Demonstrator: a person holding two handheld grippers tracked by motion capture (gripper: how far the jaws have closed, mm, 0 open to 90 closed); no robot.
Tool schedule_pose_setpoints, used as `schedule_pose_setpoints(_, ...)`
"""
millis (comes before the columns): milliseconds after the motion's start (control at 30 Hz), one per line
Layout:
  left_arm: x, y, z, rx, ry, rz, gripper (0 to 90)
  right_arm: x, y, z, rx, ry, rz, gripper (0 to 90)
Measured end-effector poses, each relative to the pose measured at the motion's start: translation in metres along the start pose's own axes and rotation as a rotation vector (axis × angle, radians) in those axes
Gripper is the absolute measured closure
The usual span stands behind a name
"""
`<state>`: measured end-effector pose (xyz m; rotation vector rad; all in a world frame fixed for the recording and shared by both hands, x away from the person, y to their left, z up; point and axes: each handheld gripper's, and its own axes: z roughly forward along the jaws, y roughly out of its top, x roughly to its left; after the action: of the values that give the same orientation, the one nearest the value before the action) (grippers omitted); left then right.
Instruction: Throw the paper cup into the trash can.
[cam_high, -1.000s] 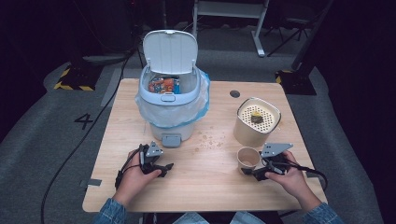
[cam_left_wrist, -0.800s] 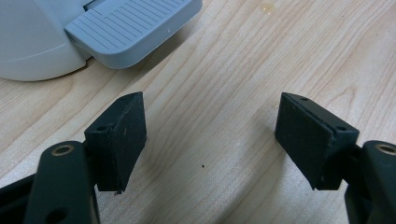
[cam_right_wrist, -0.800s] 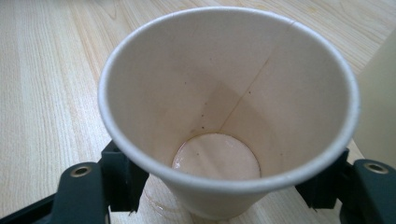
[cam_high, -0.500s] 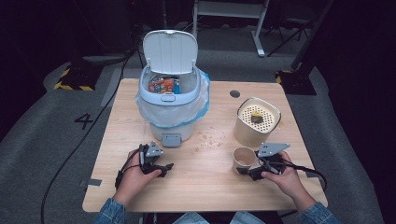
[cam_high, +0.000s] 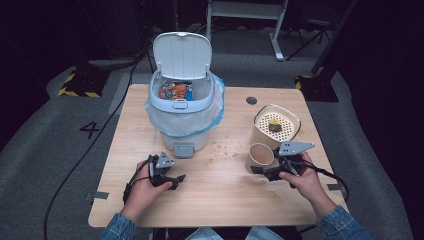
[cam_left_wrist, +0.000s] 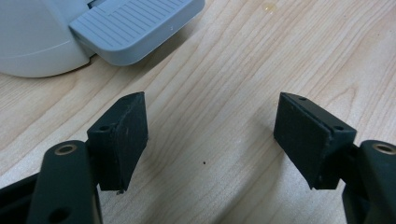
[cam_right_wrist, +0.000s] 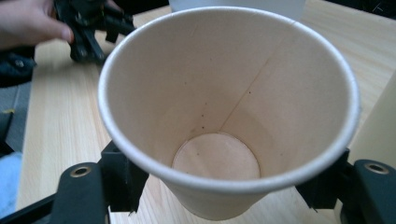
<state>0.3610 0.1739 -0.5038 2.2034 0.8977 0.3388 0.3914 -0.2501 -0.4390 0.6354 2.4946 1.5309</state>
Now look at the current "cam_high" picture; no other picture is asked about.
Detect long black floor cable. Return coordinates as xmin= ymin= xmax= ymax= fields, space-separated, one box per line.
xmin=43 ymin=49 xmax=148 ymax=240

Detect black slanted stand pole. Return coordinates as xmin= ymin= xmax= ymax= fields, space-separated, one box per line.
xmin=310 ymin=0 xmax=360 ymax=76

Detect beige cup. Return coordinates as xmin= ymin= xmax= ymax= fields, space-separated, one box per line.
xmin=245 ymin=142 xmax=277 ymax=175

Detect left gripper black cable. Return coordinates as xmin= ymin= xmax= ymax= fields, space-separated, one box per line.
xmin=122 ymin=159 xmax=155 ymax=205

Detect person's left hand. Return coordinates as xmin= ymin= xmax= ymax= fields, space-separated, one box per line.
xmin=122 ymin=159 xmax=174 ymax=223

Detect person's legs in jeans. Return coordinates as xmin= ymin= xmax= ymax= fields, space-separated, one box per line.
xmin=184 ymin=226 xmax=285 ymax=240

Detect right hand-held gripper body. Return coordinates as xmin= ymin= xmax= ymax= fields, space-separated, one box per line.
xmin=265 ymin=141 xmax=316 ymax=183

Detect black tripod stand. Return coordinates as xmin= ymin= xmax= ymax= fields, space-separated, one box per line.
xmin=285 ymin=0 xmax=338 ymax=62

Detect orange snack packet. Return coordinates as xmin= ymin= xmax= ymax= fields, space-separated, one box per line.
xmin=158 ymin=82 xmax=188 ymax=101

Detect yellow black striped base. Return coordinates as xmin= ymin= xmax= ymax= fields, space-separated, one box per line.
xmin=56 ymin=67 xmax=112 ymax=99
xmin=294 ymin=73 xmax=340 ymax=103

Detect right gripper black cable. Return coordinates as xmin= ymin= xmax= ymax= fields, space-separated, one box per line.
xmin=299 ymin=159 xmax=351 ymax=203

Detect person's right hand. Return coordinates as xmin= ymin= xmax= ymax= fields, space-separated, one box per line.
xmin=287 ymin=151 xmax=332 ymax=210

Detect beige container with strainer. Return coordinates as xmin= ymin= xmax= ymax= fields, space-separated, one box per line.
xmin=249 ymin=103 xmax=302 ymax=152

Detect scattered crumbs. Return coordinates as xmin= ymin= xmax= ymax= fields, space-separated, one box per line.
xmin=208 ymin=134 xmax=243 ymax=165

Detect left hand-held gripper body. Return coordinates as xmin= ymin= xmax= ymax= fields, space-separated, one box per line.
xmin=147 ymin=150 xmax=176 ymax=188

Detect white pedal trash bin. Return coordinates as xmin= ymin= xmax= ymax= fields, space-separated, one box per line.
xmin=144 ymin=31 xmax=226 ymax=159

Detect dark food scrap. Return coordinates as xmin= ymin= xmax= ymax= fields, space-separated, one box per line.
xmin=267 ymin=118 xmax=284 ymax=133

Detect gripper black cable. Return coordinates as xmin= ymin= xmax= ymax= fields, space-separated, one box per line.
xmin=299 ymin=159 xmax=351 ymax=203
xmin=122 ymin=159 xmax=155 ymax=205

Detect white desk frame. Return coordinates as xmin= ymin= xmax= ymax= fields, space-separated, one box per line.
xmin=205 ymin=0 xmax=290 ymax=62

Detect white plastic bin liner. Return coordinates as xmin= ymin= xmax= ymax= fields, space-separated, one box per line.
xmin=144 ymin=73 xmax=226 ymax=138

